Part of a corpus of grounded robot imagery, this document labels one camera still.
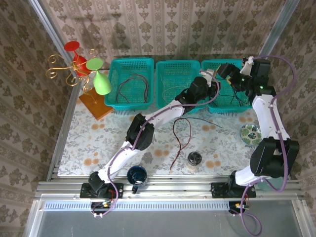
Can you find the teal plastic basket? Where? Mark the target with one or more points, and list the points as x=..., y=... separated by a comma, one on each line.
x=133, y=91
x=172, y=74
x=209, y=64

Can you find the dark blue mug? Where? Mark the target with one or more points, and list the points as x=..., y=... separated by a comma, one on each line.
x=137, y=176

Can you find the green plastic goblet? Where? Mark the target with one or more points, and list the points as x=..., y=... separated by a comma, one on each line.
x=101, y=84

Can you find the red plastic goblet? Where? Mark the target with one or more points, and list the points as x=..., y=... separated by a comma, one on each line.
x=72, y=46

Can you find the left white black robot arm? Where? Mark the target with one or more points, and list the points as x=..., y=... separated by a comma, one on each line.
x=118, y=160

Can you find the floral tablecloth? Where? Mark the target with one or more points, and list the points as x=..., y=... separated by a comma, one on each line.
x=98, y=138

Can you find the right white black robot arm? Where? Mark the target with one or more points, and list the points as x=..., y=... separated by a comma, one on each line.
x=269, y=118

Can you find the aluminium side rail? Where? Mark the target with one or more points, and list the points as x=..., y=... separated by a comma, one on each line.
x=64, y=123

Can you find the aluminium frame post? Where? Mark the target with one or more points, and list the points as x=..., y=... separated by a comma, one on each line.
x=274, y=37
x=48, y=32

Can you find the glass jar black lid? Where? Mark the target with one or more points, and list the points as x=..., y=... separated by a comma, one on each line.
x=194, y=159

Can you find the leaf pattern bowl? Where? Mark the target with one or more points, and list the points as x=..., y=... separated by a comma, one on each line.
x=250, y=134

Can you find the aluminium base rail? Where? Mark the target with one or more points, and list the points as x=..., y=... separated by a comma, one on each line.
x=172, y=187

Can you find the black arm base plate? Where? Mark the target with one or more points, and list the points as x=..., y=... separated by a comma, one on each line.
x=217, y=190
x=118, y=190

